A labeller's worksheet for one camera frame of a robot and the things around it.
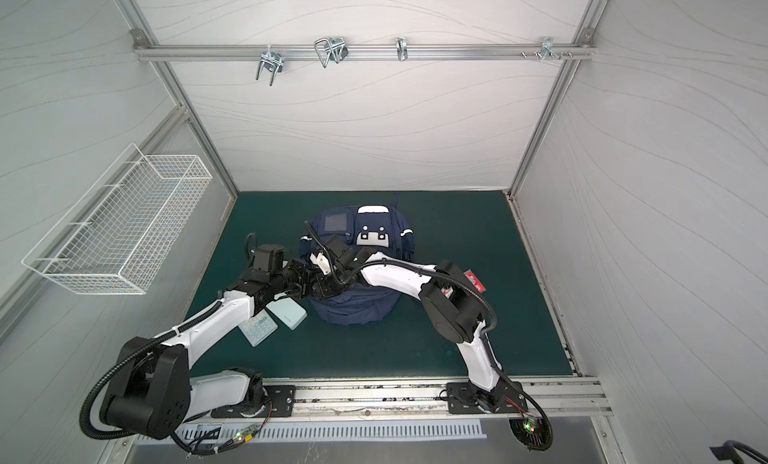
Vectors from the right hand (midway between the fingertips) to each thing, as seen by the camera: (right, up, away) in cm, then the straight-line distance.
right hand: (320, 284), depth 85 cm
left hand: (+3, +6, +1) cm, 7 cm away
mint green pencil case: (-10, -9, +3) cm, 14 cm away
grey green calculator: (-17, -12, -2) cm, 21 cm away
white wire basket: (-43, +15, -19) cm, 49 cm away
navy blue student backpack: (+17, +16, +16) cm, 28 cm away
